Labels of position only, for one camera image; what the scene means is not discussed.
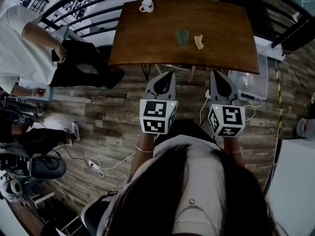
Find person's black trousers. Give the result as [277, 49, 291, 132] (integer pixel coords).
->
[157, 118, 217, 145]

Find black office chair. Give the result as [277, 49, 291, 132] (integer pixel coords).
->
[29, 153, 67, 180]

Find person's left forearm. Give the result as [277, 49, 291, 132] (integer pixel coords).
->
[130, 131, 158, 179]

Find yellow black striped tape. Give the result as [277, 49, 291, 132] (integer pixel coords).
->
[275, 67, 283, 132]

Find white mug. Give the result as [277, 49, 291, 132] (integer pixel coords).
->
[139, 0, 154, 13]

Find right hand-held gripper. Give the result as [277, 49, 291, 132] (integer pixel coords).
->
[208, 70, 246, 138]

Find green dimpled glass cup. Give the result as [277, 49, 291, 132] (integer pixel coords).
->
[175, 28, 189, 46]

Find person's white shirt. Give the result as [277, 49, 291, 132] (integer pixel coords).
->
[97, 134, 247, 236]

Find white box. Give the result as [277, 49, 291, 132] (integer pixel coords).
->
[253, 35, 286, 61]

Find person's right forearm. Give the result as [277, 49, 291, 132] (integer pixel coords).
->
[222, 136, 247, 168]

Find clear plastic storage box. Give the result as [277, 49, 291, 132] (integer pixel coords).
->
[227, 53, 269, 100]

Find beige loofah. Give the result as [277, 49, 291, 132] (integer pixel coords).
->
[193, 34, 205, 50]

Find white power strip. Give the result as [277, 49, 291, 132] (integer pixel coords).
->
[88, 157, 101, 171]

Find white floor cable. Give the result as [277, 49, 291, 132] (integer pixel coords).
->
[97, 152, 136, 178]

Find clear plastic jar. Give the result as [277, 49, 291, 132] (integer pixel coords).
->
[296, 118, 315, 139]

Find light blue table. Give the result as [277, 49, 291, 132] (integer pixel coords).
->
[18, 77, 93, 105]

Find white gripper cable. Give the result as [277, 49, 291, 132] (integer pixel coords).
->
[199, 89, 263, 127]

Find white cabinet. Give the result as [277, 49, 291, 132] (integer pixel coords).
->
[267, 138, 315, 236]

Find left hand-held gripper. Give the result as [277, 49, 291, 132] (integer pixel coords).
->
[139, 71, 178, 135]

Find thin bangle bracelet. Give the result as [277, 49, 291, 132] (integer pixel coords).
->
[136, 143, 155, 153]

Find silver necklace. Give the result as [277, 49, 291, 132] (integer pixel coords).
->
[176, 198, 210, 221]

